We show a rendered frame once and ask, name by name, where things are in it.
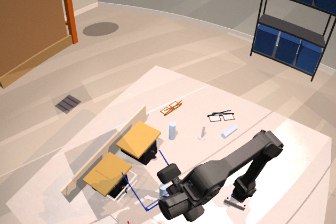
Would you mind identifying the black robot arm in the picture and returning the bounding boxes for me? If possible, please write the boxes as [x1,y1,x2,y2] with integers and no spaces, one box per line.
[158,130,284,220]

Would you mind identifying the light grey cylinder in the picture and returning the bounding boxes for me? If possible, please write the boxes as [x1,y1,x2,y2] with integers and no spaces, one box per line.
[169,122,176,141]
[221,124,237,138]
[159,183,167,199]

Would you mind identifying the black glasses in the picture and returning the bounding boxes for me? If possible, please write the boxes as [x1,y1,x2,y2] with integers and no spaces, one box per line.
[207,110,235,122]

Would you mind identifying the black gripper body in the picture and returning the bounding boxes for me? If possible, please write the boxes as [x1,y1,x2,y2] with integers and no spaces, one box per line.
[157,163,205,222]

